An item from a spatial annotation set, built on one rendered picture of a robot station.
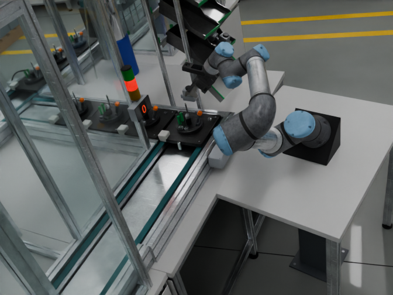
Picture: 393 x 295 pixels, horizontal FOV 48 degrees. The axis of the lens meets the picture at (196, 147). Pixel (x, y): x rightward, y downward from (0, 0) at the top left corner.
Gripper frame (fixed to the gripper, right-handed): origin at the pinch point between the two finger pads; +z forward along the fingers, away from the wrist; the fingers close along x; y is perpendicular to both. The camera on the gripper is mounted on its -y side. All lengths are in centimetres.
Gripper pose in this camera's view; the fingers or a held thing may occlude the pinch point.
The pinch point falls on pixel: (188, 90)
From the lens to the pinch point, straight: 217.4
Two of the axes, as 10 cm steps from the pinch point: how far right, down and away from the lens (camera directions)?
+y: 7.9, 6.1, 0.9
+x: 4.3, -6.5, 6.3
